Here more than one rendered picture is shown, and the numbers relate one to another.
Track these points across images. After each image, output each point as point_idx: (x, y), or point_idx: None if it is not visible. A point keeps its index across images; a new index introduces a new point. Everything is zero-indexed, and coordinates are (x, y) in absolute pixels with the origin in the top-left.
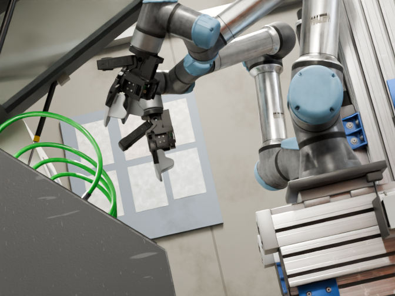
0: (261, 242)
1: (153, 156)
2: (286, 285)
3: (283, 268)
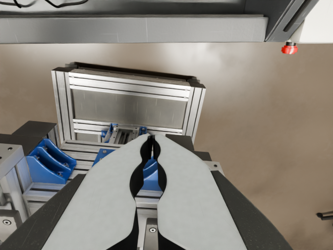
0: (8, 152)
1: (38, 213)
2: (27, 137)
3: (6, 143)
